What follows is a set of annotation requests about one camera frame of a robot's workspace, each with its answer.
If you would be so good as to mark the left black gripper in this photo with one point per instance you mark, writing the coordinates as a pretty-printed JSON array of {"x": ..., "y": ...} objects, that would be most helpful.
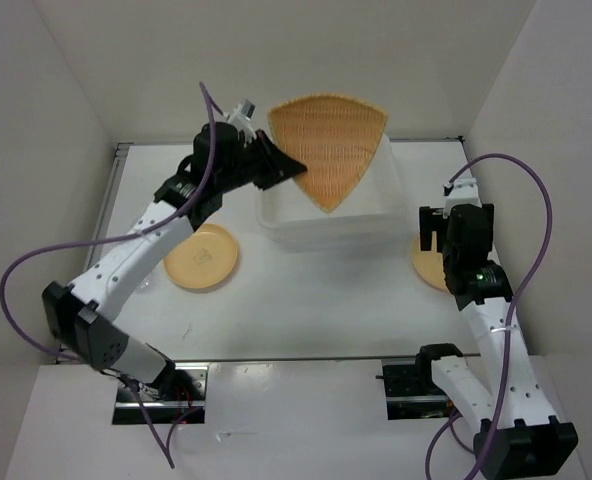
[{"x": 278, "y": 167}]

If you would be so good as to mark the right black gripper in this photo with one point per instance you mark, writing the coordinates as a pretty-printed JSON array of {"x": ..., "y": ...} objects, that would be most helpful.
[{"x": 432, "y": 219}]

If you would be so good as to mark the yellow plastic plate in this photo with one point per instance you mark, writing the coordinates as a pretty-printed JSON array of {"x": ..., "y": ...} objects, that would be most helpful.
[
  {"x": 204, "y": 260},
  {"x": 429, "y": 264}
]

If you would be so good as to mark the woven bamboo basket tray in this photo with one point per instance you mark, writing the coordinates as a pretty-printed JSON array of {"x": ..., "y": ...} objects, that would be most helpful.
[{"x": 335, "y": 136}]

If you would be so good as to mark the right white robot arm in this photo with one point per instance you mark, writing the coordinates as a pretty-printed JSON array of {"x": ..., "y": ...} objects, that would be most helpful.
[{"x": 517, "y": 432}]

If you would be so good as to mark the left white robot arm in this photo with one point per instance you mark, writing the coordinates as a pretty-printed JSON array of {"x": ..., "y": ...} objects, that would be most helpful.
[{"x": 82, "y": 314}]

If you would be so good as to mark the white plastic bin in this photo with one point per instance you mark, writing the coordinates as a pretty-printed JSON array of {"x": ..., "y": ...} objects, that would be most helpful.
[{"x": 376, "y": 211}]

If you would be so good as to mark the front clear plastic cup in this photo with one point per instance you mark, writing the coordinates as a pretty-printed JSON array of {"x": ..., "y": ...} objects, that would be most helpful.
[{"x": 147, "y": 284}]

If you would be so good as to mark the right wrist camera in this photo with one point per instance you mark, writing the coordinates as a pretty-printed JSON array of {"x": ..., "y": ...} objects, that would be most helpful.
[{"x": 459, "y": 192}]

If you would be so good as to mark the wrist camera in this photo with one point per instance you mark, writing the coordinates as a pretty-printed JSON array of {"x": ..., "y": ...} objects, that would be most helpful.
[
  {"x": 240, "y": 117},
  {"x": 459, "y": 192}
]

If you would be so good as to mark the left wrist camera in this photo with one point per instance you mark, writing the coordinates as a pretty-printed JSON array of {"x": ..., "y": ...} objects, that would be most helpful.
[{"x": 240, "y": 117}]

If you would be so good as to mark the aluminium table edge rail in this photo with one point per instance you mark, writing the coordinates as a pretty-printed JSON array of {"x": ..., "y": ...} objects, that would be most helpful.
[{"x": 108, "y": 201}]

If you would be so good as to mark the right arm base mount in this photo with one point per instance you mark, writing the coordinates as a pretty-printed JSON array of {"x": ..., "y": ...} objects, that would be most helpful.
[{"x": 408, "y": 394}]

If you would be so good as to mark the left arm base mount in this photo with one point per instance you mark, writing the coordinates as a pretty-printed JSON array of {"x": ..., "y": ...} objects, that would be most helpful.
[{"x": 184, "y": 404}]

